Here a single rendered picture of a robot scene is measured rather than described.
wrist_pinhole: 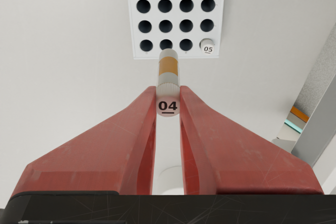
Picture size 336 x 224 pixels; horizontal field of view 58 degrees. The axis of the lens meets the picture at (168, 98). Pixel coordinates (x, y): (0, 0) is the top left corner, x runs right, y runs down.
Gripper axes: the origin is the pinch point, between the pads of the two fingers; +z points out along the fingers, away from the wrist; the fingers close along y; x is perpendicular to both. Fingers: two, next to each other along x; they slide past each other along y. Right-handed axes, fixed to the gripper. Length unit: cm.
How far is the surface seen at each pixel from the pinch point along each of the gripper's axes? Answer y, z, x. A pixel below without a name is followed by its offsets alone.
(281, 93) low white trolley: -13.7, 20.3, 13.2
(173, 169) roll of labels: -0.8, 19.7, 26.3
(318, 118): -13.6, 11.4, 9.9
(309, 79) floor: -58, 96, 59
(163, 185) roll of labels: 0.7, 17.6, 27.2
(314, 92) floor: -62, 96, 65
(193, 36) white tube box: -2.4, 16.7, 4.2
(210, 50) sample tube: -3.9, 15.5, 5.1
